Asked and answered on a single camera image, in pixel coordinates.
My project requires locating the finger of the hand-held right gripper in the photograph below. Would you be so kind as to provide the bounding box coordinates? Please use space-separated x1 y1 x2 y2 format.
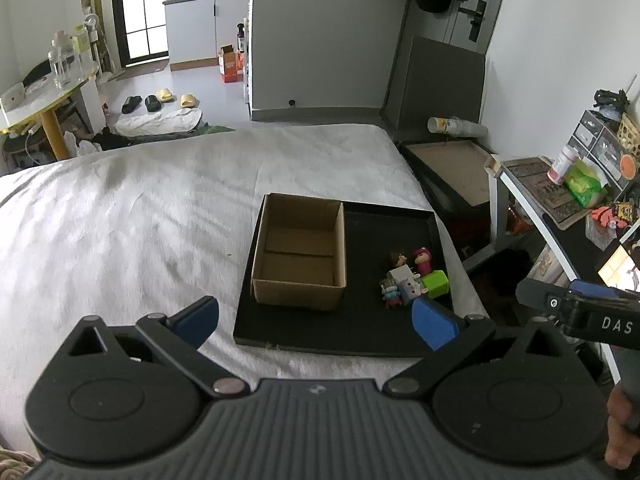
569 278 640 306
516 278 572 319

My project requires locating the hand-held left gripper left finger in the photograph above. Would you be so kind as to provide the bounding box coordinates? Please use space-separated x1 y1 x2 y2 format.
65 296 252 402

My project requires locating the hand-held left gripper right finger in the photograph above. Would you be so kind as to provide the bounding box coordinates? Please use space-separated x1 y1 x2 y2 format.
381 296 574 402

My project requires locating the grey block figure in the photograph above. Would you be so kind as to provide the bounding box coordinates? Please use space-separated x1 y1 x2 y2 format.
400 280 427 307

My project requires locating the green box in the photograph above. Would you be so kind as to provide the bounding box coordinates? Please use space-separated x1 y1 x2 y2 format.
419 270 451 300

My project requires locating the small blue toy figure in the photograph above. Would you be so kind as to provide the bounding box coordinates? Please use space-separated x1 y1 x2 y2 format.
380 282 403 309

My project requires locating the black tray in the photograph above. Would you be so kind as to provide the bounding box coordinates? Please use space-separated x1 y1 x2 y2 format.
232 200 456 359

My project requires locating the brown cardboard box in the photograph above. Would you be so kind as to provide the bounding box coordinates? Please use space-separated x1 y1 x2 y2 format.
250 192 348 312

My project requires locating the person's right hand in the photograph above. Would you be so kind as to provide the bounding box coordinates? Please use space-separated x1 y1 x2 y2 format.
606 386 640 472

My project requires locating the white side desk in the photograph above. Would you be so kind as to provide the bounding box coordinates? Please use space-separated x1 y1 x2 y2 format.
485 155 640 386

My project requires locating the pink hat figurine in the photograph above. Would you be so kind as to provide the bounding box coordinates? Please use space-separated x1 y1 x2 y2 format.
411 246 435 277

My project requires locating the orange toy figure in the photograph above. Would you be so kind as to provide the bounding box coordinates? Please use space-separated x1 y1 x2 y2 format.
590 202 633 231

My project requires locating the green tissue packet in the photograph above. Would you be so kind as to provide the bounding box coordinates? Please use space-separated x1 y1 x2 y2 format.
565 159 608 208

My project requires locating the dark patterned desk mat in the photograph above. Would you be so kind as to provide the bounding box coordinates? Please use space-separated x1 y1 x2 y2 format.
505 157 601 231

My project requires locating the pink and white bottle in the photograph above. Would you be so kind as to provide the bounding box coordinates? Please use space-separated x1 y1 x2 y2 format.
547 145 578 185

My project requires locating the grey drawer organizer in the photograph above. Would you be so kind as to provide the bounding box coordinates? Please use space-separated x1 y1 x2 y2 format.
570 108 631 191

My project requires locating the woven basket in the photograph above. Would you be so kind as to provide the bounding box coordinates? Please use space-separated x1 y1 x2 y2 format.
616 112 640 148

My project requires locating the stack of paper cups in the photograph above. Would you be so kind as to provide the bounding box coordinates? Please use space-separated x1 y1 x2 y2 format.
427 116 488 138

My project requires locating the white floor cushion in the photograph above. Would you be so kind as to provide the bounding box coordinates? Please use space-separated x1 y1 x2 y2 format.
115 107 203 137

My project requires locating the white plastic bag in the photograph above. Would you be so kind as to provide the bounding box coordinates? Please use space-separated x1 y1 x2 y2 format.
64 131 103 158

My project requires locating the beige knitted cloth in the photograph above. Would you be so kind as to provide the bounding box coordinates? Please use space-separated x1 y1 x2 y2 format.
0 446 37 480

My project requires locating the grey leaning board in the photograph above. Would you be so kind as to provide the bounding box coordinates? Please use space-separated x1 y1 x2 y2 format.
382 35 487 143

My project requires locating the orange cardboard box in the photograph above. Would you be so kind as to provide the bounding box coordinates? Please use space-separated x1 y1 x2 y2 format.
217 45 245 84

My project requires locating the white kitchen cabinet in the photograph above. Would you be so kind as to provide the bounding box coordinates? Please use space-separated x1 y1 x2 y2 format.
162 0 251 66

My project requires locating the clear plastic bottle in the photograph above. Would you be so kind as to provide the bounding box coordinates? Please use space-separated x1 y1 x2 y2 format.
70 25 90 82
47 32 76 90

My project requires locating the black framed glass door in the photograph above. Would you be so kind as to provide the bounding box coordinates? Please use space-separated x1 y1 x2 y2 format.
107 0 171 67

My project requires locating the brown board in black frame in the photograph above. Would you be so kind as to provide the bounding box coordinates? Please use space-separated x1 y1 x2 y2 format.
400 140 501 211

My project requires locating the black door lock handle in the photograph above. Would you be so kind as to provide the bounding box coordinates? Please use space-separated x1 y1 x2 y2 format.
459 0 488 42

